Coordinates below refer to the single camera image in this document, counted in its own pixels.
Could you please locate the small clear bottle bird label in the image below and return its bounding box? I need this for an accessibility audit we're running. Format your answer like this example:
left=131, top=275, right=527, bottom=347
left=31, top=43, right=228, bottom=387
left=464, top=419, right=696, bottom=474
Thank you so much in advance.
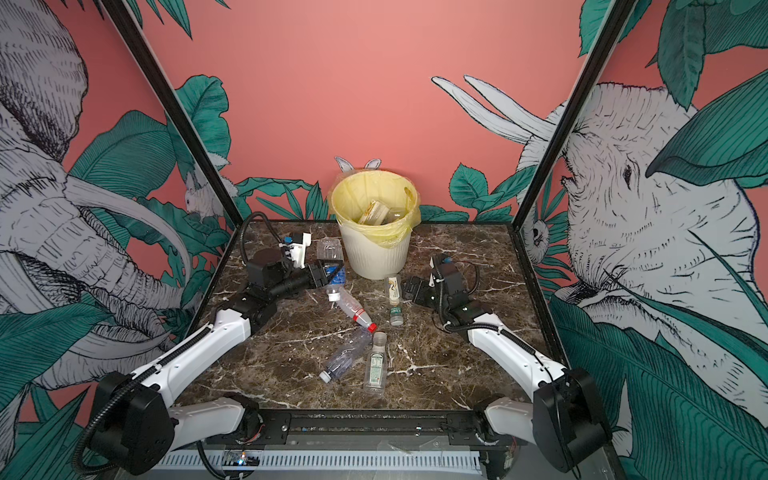
left=387, top=276, right=404, bottom=327

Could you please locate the clear bottle blue cap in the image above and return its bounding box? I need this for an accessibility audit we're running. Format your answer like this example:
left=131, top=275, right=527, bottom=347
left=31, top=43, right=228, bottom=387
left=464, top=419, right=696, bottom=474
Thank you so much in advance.
left=316, top=237, right=346, bottom=286

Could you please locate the tall bottle red green label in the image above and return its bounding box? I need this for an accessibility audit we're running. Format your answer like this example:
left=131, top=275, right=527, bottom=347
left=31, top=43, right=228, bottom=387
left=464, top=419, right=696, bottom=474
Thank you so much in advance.
left=357, top=200, right=391, bottom=226

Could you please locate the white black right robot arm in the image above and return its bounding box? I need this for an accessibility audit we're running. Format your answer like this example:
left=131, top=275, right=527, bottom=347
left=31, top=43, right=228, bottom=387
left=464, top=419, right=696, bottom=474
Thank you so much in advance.
left=402, top=277, right=612, bottom=472

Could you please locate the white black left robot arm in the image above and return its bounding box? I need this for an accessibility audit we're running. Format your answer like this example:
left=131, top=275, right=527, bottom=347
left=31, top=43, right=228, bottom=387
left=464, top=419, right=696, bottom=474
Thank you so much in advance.
left=71, top=261, right=340, bottom=476

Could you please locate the white ribbed waste bin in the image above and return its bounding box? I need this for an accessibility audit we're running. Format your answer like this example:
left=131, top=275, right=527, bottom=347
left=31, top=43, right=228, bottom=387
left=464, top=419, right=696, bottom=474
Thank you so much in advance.
left=338, top=223, right=413, bottom=280

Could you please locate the yellow plastic bin liner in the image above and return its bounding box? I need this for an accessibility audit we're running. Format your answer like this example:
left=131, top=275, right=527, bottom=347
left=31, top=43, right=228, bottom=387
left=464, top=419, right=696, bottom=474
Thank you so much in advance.
left=328, top=170, right=421, bottom=248

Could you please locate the white bottle red band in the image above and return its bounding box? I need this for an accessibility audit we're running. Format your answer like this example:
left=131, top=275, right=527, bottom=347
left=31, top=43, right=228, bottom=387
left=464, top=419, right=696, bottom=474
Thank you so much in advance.
left=326, top=285, right=378, bottom=333

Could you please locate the clear bottle green label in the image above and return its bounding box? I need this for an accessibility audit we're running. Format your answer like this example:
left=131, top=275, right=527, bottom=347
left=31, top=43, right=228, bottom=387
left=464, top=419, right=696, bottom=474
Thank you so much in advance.
left=363, top=332, right=388, bottom=393

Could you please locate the clear bottle white cap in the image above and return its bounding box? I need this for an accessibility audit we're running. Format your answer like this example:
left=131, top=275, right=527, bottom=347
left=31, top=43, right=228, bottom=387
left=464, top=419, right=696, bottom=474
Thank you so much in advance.
left=319, top=327, right=374, bottom=383

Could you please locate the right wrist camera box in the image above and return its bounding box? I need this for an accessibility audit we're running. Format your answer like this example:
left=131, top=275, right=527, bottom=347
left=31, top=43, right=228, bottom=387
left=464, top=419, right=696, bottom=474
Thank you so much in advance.
left=429, top=254, right=468, bottom=296

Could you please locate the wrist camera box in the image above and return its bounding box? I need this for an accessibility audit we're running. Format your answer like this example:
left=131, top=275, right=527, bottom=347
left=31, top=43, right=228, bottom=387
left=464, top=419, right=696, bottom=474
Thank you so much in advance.
left=429, top=254, right=468, bottom=296
left=245, top=232, right=312, bottom=289

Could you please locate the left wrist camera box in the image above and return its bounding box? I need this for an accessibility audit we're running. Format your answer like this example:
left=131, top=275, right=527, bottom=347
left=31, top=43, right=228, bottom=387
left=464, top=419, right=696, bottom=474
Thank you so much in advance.
left=245, top=232, right=312, bottom=289

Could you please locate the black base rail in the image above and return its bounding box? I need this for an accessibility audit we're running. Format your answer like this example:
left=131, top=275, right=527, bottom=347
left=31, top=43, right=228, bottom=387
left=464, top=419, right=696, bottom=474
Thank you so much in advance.
left=209, top=409, right=529, bottom=451

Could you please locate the white slotted cable duct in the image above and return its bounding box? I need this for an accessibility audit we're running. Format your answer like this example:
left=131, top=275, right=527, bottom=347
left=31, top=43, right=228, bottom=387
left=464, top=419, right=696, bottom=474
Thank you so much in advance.
left=155, top=449, right=484, bottom=474

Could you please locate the black left frame post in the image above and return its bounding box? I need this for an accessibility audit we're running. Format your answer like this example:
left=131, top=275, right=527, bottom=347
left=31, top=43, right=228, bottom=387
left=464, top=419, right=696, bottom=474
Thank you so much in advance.
left=100, top=0, right=243, bottom=227

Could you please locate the black frame post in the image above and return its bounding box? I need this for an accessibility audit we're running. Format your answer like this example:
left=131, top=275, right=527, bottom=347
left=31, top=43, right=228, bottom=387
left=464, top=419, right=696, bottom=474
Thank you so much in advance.
left=100, top=0, right=243, bottom=227
left=512, top=0, right=636, bottom=232

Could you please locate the black right frame post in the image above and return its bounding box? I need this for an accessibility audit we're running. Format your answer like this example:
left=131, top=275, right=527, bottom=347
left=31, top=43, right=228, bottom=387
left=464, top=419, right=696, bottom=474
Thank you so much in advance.
left=512, top=0, right=636, bottom=232

